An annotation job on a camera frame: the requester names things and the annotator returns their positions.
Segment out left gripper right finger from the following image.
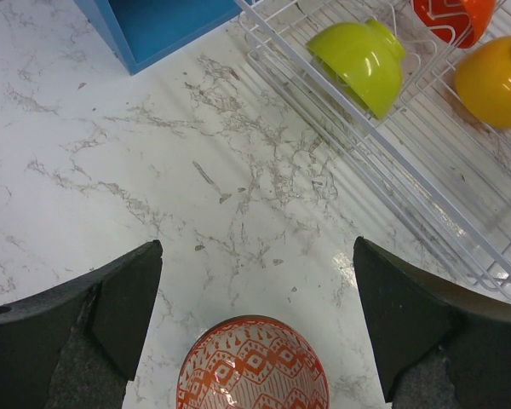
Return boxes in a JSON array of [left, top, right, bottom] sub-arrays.
[[353, 237, 511, 408]]

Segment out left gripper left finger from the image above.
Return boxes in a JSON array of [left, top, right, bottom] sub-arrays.
[[0, 240, 163, 408]]

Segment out yellow orange bowl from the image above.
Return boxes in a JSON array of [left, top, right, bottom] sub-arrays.
[[454, 36, 511, 129]]

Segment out lime green bowl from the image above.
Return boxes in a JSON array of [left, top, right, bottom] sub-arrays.
[[306, 18, 406, 119]]

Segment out red orange bowl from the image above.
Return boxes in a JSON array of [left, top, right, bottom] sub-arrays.
[[411, 0, 497, 49]]

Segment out red patterned bowl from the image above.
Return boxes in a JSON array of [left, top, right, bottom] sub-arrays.
[[175, 315, 330, 408]]

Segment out blue shelf unit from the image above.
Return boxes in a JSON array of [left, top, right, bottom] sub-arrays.
[[95, 0, 241, 75]]

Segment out white wire dish rack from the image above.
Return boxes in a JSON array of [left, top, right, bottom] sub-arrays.
[[239, 1, 511, 301]]

